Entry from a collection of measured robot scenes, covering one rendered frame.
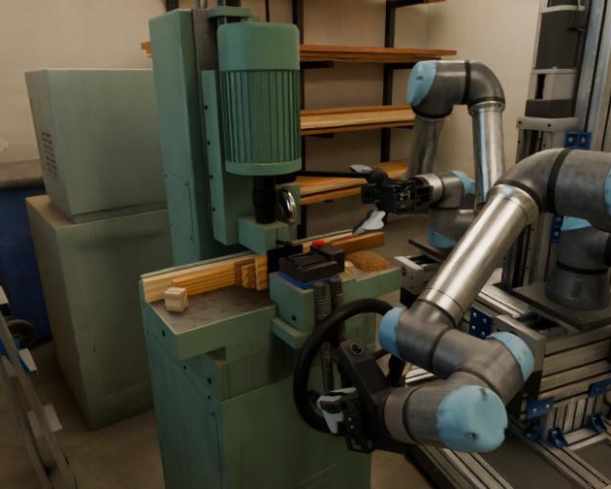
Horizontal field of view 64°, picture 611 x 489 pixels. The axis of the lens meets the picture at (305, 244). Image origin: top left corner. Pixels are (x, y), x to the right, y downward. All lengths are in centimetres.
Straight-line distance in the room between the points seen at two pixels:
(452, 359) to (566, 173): 38
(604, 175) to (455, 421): 48
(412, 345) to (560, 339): 65
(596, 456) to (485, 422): 131
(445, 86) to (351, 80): 311
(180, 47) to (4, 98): 217
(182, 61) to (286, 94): 30
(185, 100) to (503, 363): 92
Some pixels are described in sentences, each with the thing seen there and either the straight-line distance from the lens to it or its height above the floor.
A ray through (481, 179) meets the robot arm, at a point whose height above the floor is 111.
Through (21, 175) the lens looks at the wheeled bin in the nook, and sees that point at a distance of 277.
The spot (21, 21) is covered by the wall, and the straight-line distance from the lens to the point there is 338.
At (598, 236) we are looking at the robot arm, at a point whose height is 100.
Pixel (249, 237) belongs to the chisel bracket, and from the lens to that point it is 120.
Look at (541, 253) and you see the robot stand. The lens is 158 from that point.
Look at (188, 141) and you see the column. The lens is 127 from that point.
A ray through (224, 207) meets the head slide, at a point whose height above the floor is 107.
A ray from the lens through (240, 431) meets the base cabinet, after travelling 117.
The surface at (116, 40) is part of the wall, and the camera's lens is 349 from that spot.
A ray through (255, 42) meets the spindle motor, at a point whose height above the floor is 143.
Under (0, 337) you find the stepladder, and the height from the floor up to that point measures 66.
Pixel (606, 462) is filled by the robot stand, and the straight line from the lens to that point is 193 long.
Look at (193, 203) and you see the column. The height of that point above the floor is 106.
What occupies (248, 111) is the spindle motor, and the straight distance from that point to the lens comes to 106.
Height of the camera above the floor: 136
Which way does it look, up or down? 18 degrees down
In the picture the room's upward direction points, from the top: 1 degrees counter-clockwise
